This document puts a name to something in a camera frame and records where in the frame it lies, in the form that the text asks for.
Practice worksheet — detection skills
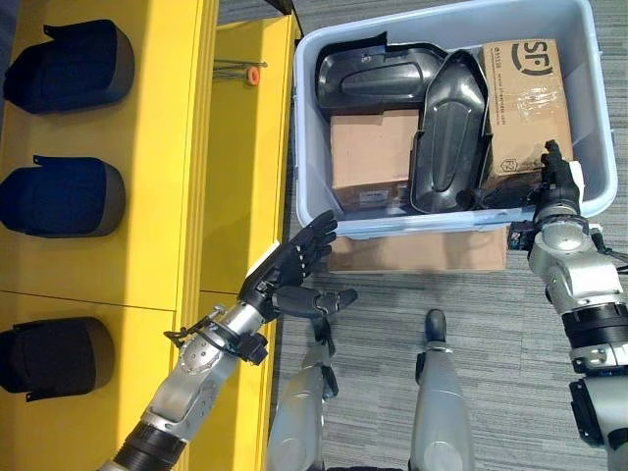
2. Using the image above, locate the yellow shelf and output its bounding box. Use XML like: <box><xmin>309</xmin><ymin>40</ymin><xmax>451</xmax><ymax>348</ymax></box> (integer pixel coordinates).
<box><xmin>0</xmin><ymin>0</ymin><xmax>303</xmax><ymax>471</ymax></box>

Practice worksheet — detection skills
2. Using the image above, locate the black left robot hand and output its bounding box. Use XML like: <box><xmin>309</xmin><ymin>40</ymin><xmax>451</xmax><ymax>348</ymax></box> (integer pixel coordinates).
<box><xmin>237</xmin><ymin>209</ymin><xmax>359</xmax><ymax>325</ymax></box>

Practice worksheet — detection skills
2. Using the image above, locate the black sole-shaped plastic part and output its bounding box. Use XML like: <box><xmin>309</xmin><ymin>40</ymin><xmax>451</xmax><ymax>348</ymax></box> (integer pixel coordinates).
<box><xmin>314</xmin><ymin>29</ymin><xmax>448</xmax><ymax>115</ymax></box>
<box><xmin>408</xmin><ymin>48</ymin><xmax>494</xmax><ymax>216</ymax></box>
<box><xmin>3</xmin><ymin>19</ymin><xmax>136</xmax><ymax>116</ymax></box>
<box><xmin>0</xmin><ymin>316</ymin><xmax>116</xmax><ymax>402</ymax></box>
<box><xmin>0</xmin><ymin>155</ymin><xmax>127</xmax><ymax>239</ymax></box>

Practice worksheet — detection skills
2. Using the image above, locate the pale blue plastic box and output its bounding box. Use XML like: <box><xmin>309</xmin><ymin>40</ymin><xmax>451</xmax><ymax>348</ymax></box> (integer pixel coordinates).
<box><xmin>292</xmin><ymin>0</ymin><xmax>618</xmax><ymax>240</ymax></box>

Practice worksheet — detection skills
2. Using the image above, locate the silver robot leg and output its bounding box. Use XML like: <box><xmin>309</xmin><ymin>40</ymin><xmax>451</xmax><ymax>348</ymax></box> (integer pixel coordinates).
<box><xmin>407</xmin><ymin>308</ymin><xmax>476</xmax><ymax>471</ymax></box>
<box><xmin>267</xmin><ymin>313</ymin><xmax>340</xmax><ymax>471</ymax></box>

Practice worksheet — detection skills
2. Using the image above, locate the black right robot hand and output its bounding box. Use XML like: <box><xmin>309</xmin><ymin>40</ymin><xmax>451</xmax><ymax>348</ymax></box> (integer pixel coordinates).
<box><xmin>455</xmin><ymin>139</ymin><xmax>587</xmax><ymax>217</ymax></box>

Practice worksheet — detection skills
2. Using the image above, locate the flat cardboard box under bin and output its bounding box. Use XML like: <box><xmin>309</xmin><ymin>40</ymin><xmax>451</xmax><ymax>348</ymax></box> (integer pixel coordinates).
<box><xmin>327</xmin><ymin>226</ymin><xmax>508</xmax><ymax>274</ymax></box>

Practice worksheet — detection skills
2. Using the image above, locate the plain brown cardboard box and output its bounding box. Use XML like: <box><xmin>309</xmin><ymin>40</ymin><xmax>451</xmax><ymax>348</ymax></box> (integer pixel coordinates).
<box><xmin>329</xmin><ymin>108</ymin><xmax>421</xmax><ymax>210</ymax></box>

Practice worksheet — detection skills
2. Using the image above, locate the orange-capped metal tool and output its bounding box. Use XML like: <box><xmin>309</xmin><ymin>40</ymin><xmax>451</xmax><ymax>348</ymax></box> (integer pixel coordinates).
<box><xmin>213</xmin><ymin>58</ymin><xmax>269</xmax><ymax>85</ymax></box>

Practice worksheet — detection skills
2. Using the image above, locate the silver right robot leg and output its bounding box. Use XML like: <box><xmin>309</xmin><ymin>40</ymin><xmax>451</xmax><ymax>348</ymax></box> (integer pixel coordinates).
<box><xmin>407</xmin><ymin>308</ymin><xmax>476</xmax><ymax>471</ymax></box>

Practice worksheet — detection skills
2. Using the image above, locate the printed brown cardboard box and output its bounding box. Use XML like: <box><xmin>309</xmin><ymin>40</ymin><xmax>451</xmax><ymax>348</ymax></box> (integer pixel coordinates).
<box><xmin>478</xmin><ymin>37</ymin><xmax>575</xmax><ymax>190</ymax></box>

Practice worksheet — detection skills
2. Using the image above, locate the silver left robot leg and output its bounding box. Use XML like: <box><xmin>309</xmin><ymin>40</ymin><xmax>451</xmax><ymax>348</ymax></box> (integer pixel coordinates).
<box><xmin>267</xmin><ymin>313</ymin><xmax>340</xmax><ymax>471</ymax></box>

